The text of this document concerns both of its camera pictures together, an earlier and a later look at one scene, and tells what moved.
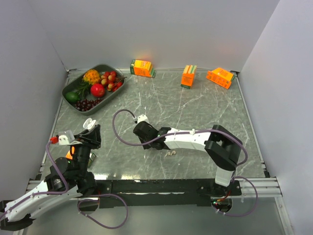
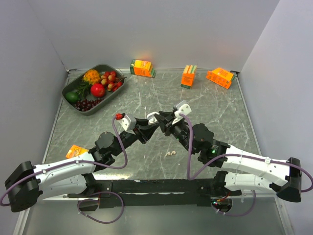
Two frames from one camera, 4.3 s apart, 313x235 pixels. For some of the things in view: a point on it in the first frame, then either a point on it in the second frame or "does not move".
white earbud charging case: x=89 y=123 -> x=151 y=117
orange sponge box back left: x=142 y=68 does not move
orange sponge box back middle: x=188 y=76 does not move
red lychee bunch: x=112 y=82 does not move
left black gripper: x=91 y=138 -> x=141 y=132
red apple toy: x=97 y=90 does not move
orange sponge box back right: x=221 y=76 does not move
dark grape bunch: x=85 y=105 does not move
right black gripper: x=146 y=146 -> x=167 y=127
